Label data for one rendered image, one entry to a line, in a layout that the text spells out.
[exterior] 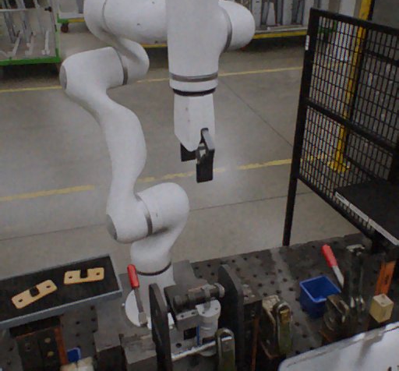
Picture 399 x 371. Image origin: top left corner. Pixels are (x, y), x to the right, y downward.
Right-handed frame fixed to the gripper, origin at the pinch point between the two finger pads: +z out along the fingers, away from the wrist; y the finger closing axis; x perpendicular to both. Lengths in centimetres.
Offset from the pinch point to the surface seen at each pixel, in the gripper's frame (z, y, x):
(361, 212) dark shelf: 43, -26, 67
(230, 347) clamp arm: 38.0, 11.5, 2.7
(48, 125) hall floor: 138, -400, -31
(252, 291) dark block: 33.1, 2.9, 11.8
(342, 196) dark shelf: 42, -37, 67
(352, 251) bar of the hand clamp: 23.8, 8.3, 33.4
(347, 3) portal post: 56, -525, 431
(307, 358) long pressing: 45, 15, 20
